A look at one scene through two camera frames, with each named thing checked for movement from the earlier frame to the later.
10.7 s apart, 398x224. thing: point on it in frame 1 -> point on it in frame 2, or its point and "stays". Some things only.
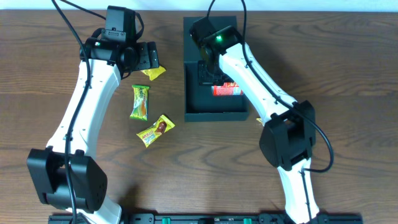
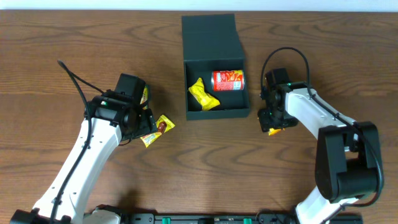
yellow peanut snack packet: [154, 73] -> [206, 101]
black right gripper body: [204, 73] -> [273, 123]
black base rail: [208, 219] stays
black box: [200, 105] stays
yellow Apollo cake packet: [158, 127] stays
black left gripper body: [149, 55] -> [147, 125]
